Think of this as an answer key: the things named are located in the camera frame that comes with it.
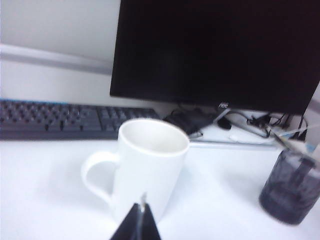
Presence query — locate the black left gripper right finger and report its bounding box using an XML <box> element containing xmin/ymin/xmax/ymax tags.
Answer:
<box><xmin>139</xmin><ymin>192</ymin><xmax>162</xmax><ymax>240</ymax></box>

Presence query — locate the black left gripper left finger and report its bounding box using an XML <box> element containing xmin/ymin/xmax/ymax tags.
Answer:
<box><xmin>109</xmin><ymin>202</ymin><xmax>143</xmax><ymax>240</ymax></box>

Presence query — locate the translucent black cup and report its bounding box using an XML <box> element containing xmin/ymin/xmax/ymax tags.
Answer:
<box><xmin>258</xmin><ymin>148</ymin><xmax>320</xmax><ymax>226</ymax></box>

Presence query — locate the white ceramic mug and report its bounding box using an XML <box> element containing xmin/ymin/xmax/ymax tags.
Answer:
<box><xmin>80</xmin><ymin>118</ymin><xmax>191</xmax><ymax>225</ymax></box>

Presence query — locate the black power adapter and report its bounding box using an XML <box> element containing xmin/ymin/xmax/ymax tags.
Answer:
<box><xmin>162</xmin><ymin>109</ymin><xmax>216</xmax><ymax>138</ymax></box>

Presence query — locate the silver white monitor stand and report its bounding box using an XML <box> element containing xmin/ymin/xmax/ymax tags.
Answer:
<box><xmin>188</xmin><ymin>109</ymin><xmax>309</xmax><ymax>149</ymax></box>

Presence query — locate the black computer keyboard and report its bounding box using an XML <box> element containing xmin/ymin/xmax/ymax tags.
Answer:
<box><xmin>0</xmin><ymin>99</ymin><xmax>161</xmax><ymax>141</ymax></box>

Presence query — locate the black AOC monitor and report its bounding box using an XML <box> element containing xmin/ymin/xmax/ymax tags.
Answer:
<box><xmin>109</xmin><ymin>0</ymin><xmax>320</xmax><ymax>115</ymax></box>

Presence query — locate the black monitor cable bundle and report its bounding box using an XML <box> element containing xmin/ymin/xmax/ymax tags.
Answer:
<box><xmin>216</xmin><ymin>111</ymin><xmax>309</xmax><ymax>139</ymax></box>

